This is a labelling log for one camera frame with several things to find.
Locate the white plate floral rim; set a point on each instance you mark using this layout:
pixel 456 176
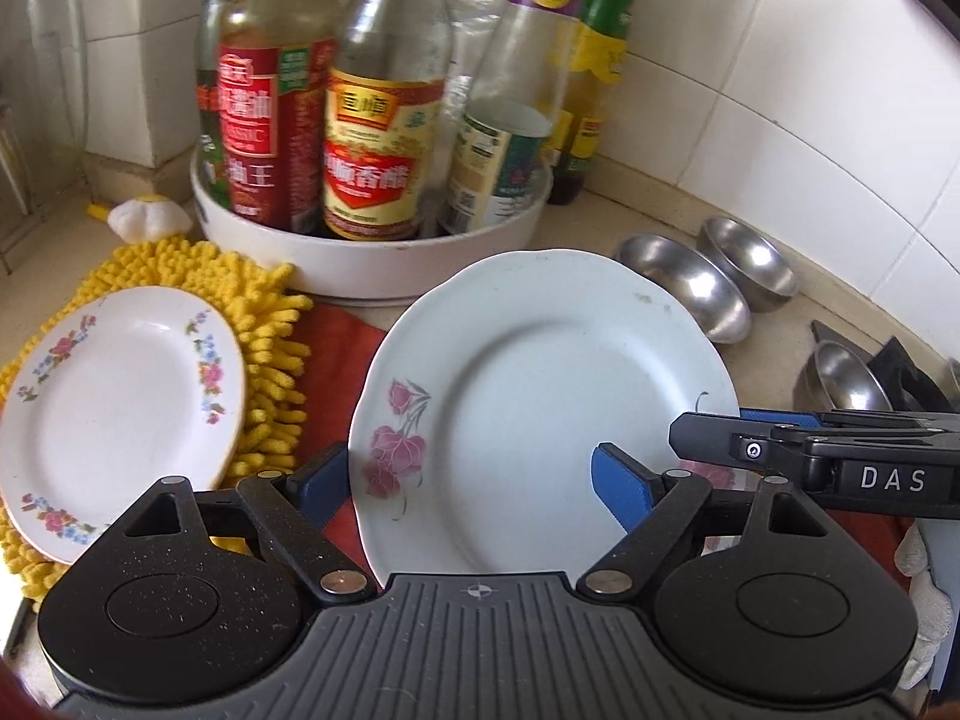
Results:
pixel 140 384

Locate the yellow label vinegar bottle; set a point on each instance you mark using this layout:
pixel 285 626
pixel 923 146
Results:
pixel 384 98

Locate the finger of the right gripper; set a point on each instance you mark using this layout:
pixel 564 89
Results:
pixel 760 446
pixel 859 419

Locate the red cloth mat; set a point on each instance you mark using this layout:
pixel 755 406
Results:
pixel 342 347

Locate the steel bowl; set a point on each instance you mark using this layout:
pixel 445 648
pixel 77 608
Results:
pixel 834 379
pixel 715 302
pixel 764 276

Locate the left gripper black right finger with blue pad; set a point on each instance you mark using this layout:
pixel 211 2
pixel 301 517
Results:
pixel 740 598

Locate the yellow green label oil bottle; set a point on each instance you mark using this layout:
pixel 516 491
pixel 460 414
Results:
pixel 595 68

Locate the white plate pink flowers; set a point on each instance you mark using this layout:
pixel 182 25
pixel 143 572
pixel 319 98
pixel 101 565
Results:
pixel 470 445

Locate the white gloved hand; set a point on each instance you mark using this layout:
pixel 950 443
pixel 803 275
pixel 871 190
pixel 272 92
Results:
pixel 932 607

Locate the red label soy sauce bottle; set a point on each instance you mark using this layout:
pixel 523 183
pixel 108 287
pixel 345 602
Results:
pixel 273 63

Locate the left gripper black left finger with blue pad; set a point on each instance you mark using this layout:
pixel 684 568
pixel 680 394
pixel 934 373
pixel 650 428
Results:
pixel 193 596

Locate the white round turntable tray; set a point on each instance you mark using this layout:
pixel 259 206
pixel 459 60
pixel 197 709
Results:
pixel 364 273

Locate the garlic bulb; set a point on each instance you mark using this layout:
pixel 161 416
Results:
pixel 148 218

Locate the clear bottle green label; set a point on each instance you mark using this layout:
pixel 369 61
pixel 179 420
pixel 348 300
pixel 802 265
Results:
pixel 512 108

